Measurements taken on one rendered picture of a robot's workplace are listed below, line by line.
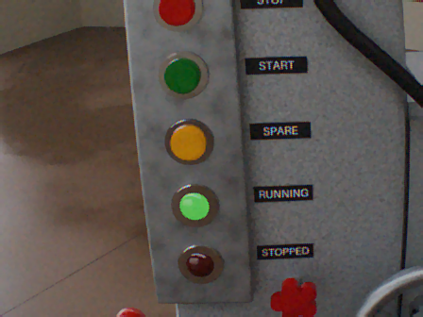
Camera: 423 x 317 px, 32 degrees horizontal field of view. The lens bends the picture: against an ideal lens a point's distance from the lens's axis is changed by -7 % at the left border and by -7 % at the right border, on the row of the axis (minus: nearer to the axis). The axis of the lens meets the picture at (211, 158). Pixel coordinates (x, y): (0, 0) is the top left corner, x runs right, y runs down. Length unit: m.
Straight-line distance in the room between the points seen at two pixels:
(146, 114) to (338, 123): 0.14
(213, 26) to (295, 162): 0.12
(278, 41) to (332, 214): 0.15
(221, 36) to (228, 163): 0.10
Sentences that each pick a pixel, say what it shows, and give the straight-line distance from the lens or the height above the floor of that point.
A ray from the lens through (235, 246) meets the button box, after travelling 0.62.
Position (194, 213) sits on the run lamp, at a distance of 0.60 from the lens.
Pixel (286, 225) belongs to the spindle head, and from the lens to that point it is 0.63.
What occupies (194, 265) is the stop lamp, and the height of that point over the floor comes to 1.28.
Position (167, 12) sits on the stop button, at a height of 1.48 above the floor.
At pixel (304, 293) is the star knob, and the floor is 1.25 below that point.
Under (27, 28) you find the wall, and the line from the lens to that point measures 9.02.
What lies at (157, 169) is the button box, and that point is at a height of 1.36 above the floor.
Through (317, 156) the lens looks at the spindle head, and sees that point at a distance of 0.60.
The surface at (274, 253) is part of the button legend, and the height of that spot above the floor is 1.27.
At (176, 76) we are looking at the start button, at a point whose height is 1.43.
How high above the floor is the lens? 1.56
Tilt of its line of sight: 20 degrees down
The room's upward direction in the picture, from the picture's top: 5 degrees counter-clockwise
